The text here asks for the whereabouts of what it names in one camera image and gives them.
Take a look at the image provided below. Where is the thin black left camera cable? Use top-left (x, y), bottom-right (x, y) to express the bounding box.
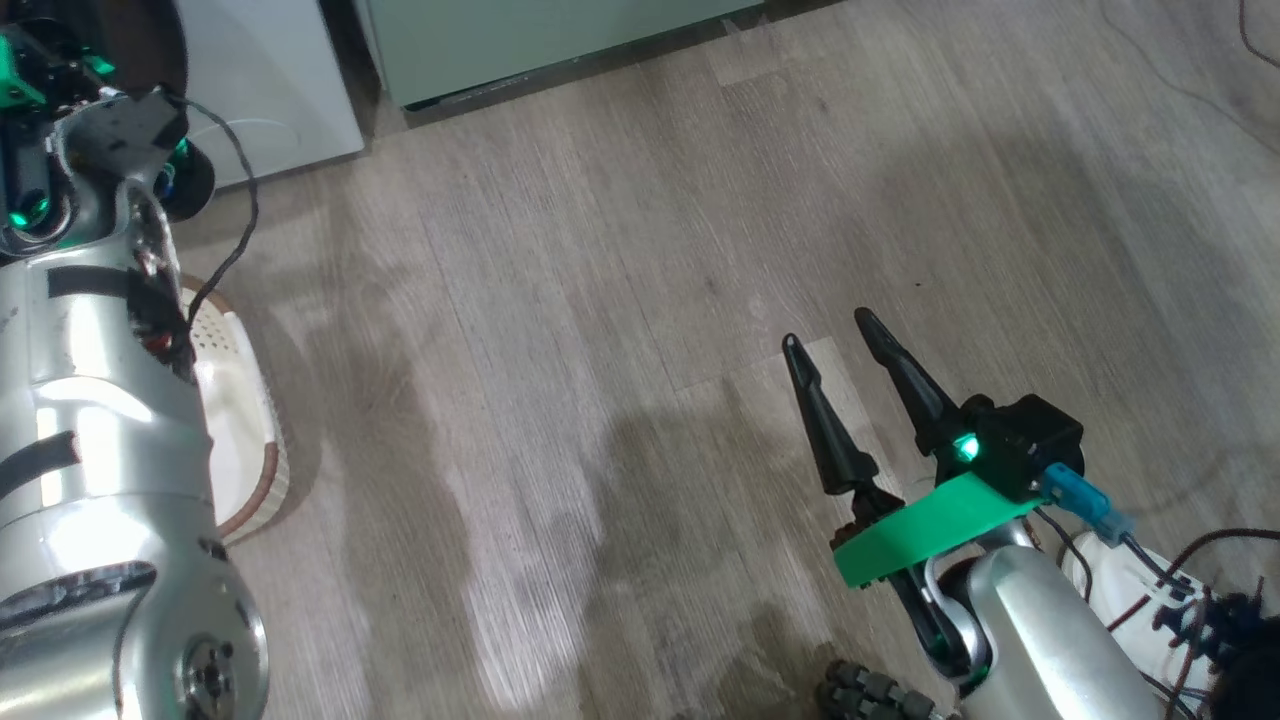
top-left (165, 92), bottom-right (261, 331)

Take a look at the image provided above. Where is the pale green cabinet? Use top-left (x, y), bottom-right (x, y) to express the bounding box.
top-left (355, 0), bottom-right (766, 109)

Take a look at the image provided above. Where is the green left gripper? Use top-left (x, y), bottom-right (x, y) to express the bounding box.
top-left (0, 20), bottom-right (121, 121)

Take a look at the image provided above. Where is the thin black camera cable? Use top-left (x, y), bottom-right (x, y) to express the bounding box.
top-left (165, 92), bottom-right (261, 331)
top-left (1125, 535), bottom-right (1201, 601)

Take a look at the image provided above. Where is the white front-load washing machine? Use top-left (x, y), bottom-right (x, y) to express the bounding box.
top-left (170, 0), bottom-right (366, 189)

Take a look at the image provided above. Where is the blue right camera connector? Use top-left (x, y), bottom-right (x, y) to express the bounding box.
top-left (1040, 462), bottom-right (1136, 546)

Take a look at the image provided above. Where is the thin dark floor cable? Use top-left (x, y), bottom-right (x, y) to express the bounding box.
top-left (1100, 0), bottom-right (1280, 156)

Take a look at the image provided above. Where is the cream perforated laundry basket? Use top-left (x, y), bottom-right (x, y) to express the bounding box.
top-left (180, 285), bottom-right (291, 546)

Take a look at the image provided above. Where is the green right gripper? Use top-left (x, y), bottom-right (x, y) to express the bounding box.
top-left (781, 307), bottom-right (1046, 589)

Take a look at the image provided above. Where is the thin black right camera cable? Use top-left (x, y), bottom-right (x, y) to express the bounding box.
top-left (1125, 535), bottom-right (1201, 601)

